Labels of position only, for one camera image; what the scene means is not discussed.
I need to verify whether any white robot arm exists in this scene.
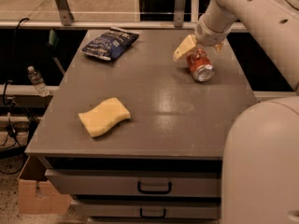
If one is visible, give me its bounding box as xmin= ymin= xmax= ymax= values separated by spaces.
xmin=174 ymin=0 xmax=299 ymax=224

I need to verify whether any brown cardboard box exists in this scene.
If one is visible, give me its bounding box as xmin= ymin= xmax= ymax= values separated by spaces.
xmin=18 ymin=157 xmax=71 ymax=215

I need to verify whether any blue chip bag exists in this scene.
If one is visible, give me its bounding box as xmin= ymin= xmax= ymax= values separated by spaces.
xmin=81 ymin=27 xmax=139 ymax=61

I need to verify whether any grey drawer cabinet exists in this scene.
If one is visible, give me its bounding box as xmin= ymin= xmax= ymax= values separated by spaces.
xmin=27 ymin=30 xmax=256 ymax=224

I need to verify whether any red coke can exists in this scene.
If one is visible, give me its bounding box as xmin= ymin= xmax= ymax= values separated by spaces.
xmin=186 ymin=49 xmax=214 ymax=82

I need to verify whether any black cable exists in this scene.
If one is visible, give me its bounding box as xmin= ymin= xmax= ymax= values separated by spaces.
xmin=0 ymin=17 xmax=40 ymax=175

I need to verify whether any green handled tool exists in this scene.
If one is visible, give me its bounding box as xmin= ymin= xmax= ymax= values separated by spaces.
xmin=46 ymin=29 xmax=65 ymax=75

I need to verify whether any metal railing bracket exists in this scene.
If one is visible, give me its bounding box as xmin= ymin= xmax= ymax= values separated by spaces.
xmin=55 ymin=0 xmax=74 ymax=26
xmin=173 ymin=0 xmax=186 ymax=27

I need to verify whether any left metal railing bracket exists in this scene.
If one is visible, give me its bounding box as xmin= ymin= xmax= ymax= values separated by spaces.
xmin=55 ymin=0 xmax=74 ymax=26

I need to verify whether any clear plastic water bottle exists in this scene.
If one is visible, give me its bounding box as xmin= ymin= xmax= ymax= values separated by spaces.
xmin=27 ymin=66 xmax=50 ymax=97

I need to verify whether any middle metal railing bracket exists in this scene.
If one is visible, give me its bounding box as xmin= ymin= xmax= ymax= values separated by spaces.
xmin=173 ymin=0 xmax=186 ymax=27

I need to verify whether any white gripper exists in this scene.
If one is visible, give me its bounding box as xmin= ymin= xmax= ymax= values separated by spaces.
xmin=173 ymin=15 xmax=232 ymax=62

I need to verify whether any yellow sponge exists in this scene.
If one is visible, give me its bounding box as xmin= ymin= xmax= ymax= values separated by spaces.
xmin=78 ymin=98 xmax=131 ymax=138

